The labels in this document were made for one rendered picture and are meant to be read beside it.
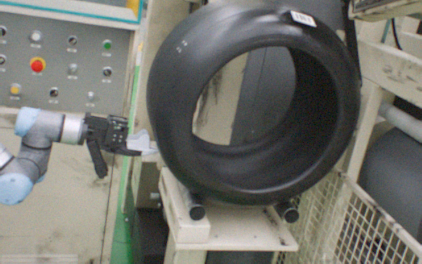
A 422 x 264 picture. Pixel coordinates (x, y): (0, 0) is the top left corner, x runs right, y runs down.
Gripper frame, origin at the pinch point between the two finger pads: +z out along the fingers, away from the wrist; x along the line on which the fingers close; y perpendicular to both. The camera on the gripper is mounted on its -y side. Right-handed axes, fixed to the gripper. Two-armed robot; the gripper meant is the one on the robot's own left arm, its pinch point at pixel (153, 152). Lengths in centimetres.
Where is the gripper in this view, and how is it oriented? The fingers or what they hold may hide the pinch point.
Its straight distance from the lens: 134.4
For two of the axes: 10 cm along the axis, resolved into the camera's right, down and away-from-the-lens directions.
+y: 2.9, -9.1, -2.9
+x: -2.4, -3.7, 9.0
